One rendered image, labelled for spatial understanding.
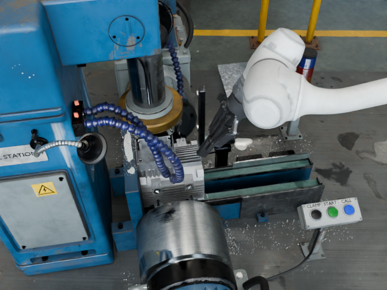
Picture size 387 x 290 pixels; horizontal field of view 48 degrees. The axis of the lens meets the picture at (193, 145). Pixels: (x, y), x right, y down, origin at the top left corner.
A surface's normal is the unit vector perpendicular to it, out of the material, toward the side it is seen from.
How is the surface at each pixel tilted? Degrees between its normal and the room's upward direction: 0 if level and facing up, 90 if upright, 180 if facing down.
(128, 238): 90
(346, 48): 0
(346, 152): 0
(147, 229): 47
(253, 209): 90
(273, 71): 14
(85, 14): 90
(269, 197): 90
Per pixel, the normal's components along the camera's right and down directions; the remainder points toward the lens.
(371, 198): -0.01, -0.67
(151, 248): -0.64, -0.43
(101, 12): 0.17, 0.73
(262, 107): -0.33, 0.61
